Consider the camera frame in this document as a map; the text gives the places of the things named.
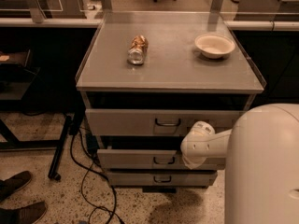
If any grey drawer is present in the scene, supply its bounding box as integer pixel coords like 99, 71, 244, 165
96, 148, 226, 171
85, 108, 244, 136
107, 171, 218, 187

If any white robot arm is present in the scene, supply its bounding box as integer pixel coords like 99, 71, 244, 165
180, 104, 299, 224

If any grey drawer cabinet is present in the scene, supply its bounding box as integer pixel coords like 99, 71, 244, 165
75, 10, 266, 194

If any white paper bowl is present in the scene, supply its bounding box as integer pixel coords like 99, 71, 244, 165
194, 34, 235, 59

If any crushed golden soda can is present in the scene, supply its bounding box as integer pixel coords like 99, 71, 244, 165
127, 35, 149, 65

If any brown shoe upper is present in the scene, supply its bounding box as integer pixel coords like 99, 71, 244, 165
0, 171, 32, 201

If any black floor cable left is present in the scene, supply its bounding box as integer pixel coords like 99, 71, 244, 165
68, 126, 125, 224

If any black side table frame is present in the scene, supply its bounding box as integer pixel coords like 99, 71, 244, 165
0, 50, 79, 181

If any white horizontal rail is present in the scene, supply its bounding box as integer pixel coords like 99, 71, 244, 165
0, 18, 299, 32

